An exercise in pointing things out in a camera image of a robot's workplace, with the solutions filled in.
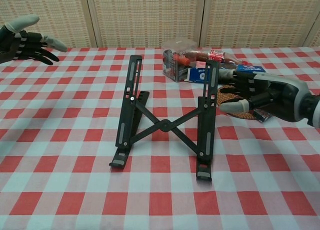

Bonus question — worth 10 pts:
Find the black folding laptop stand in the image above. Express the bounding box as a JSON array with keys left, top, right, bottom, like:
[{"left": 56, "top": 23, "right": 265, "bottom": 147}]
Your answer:
[{"left": 109, "top": 54, "right": 221, "bottom": 182}]

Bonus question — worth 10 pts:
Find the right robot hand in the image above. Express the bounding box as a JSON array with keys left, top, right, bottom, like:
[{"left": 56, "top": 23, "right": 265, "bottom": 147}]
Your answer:
[{"left": 218, "top": 69, "right": 311, "bottom": 123}]

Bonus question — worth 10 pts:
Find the bamboo folding screen panel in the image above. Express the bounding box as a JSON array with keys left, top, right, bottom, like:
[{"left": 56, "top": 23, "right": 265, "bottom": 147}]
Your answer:
[
  {"left": 0, "top": 0, "right": 95, "bottom": 49},
  {"left": 309, "top": 24, "right": 320, "bottom": 48},
  {"left": 86, "top": 0, "right": 207, "bottom": 49},
  {"left": 199, "top": 0, "right": 320, "bottom": 49}
]

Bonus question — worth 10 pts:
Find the red white checkered tablecloth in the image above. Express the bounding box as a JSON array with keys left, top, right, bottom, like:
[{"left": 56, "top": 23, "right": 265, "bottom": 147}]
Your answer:
[{"left": 0, "top": 47, "right": 320, "bottom": 230}]

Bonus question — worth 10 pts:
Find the dark patterned card box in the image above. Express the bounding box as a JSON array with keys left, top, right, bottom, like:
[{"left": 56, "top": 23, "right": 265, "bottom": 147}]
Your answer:
[{"left": 252, "top": 108, "right": 273, "bottom": 123}]

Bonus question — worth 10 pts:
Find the clear plastic toy box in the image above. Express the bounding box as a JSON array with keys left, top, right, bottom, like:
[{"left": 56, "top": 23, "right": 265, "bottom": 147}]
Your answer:
[{"left": 161, "top": 39, "right": 199, "bottom": 83}]

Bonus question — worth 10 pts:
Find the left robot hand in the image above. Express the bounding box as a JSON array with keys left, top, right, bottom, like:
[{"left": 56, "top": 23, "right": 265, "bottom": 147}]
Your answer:
[{"left": 0, "top": 14, "right": 68, "bottom": 66}]

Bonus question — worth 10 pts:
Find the blue cookie box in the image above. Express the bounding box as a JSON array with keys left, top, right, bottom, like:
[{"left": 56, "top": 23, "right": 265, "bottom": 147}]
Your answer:
[{"left": 184, "top": 61, "right": 267, "bottom": 84}]

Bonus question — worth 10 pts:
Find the round woven brown coaster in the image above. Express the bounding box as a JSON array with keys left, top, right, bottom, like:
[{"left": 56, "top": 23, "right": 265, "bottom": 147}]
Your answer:
[{"left": 216, "top": 84, "right": 260, "bottom": 120}]

